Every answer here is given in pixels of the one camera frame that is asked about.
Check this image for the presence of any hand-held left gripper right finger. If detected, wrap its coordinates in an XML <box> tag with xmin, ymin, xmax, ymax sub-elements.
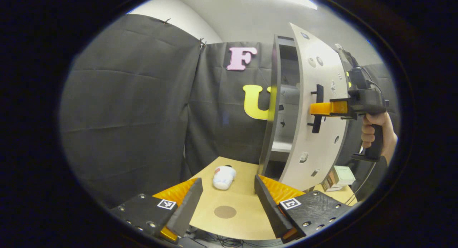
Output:
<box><xmin>254</xmin><ymin>175</ymin><xmax>353</xmax><ymax>243</ymax></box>

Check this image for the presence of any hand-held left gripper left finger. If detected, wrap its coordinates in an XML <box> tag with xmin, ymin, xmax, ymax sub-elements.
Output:
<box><xmin>109</xmin><ymin>177</ymin><xmax>204</xmax><ymax>243</ymax></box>

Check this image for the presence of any black door handle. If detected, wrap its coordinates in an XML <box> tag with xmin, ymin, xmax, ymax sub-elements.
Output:
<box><xmin>308</xmin><ymin>84</ymin><xmax>324</xmax><ymax>134</ymax></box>

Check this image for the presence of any round brown coaster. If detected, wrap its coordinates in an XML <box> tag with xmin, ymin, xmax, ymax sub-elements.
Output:
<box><xmin>214</xmin><ymin>205</ymin><xmax>237</xmax><ymax>219</ymax></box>

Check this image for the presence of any small white plastic container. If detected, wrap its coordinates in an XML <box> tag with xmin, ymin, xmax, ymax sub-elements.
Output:
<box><xmin>213</xmin><ymin>165</ymin><xmax>237</xmax><ymax>190</ymax></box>

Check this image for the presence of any brown book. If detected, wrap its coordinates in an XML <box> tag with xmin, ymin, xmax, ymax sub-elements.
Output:
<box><xmin>324</xmin><ymin>171</ymin><xmax>337</xmax><ymax>189</ymax></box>

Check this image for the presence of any pale green book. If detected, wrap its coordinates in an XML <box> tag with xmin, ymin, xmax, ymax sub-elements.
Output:
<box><xmin>333</xmin><ymin>165</ymin><xmax>356</xmax><ymax>186</ymax></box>

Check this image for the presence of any black backdrop cloth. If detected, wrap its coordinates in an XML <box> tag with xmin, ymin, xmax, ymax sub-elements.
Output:
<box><xmin>61</xmin><ymin>14</ymin><xmax>399</xmax><ymax>205</ymax></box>

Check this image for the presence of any thin black cable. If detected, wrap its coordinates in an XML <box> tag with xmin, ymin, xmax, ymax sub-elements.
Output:
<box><xmin>345</xmin><ymin>161</ymin><xmax>377</xmax><ymax>205</ymax></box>

